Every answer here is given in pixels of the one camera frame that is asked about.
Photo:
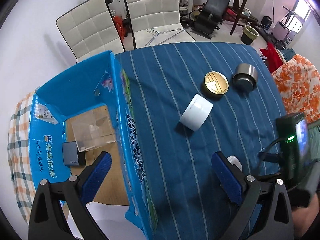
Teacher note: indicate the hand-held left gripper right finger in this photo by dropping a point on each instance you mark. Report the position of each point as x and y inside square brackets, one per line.
[227, 177]

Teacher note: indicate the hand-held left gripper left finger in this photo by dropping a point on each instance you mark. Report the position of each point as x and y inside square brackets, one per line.
[98, 177]

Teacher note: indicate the small white plastic object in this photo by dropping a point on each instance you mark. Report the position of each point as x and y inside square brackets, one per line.
[233, 162]

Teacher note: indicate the blue cardboard box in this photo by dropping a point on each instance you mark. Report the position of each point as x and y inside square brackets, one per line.
[140, 130]

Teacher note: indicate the white cylindrical jar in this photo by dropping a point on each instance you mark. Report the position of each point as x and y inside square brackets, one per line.
[195, 112]

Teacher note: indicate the stainless steel cup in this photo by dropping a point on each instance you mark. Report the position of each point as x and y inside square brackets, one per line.
[246, 77]

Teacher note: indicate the gold round tin lid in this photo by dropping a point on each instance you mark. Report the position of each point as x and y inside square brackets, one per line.
[215, 82]

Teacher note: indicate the person's right forearm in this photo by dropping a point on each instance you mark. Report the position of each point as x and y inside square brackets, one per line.
[307, 222]

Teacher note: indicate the grey power bank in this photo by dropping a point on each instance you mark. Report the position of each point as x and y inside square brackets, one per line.
[72, 153]

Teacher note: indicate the clear plastic box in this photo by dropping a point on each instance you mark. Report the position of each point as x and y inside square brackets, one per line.
[92, 132]

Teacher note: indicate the orange floral cloth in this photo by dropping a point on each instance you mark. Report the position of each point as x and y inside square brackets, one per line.
[300, 80]

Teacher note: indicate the plaid checked cloth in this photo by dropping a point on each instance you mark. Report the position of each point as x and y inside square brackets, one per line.
[20, 142]

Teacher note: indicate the red cloth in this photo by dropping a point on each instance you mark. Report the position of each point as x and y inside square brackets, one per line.
[272, 55]

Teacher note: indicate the white floor appliance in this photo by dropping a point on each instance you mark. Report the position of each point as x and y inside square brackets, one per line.
[280, 30]

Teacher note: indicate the black trash bin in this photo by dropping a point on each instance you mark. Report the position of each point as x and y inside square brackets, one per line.
[250, 36]

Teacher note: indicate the blue striped tablecloth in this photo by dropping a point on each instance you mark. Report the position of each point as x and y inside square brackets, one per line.
[175, 67]

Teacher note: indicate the small black appliance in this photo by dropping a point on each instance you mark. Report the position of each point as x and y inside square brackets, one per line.
[267, 21]

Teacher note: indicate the white padded chair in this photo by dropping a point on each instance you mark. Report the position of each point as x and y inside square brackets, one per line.
[87, 27]
[152, 5]

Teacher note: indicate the orange plastic bag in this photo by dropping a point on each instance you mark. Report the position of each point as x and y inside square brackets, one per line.
[118, 26]

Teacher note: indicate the black weight bench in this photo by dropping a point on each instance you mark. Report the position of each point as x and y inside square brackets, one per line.
[217, 2]

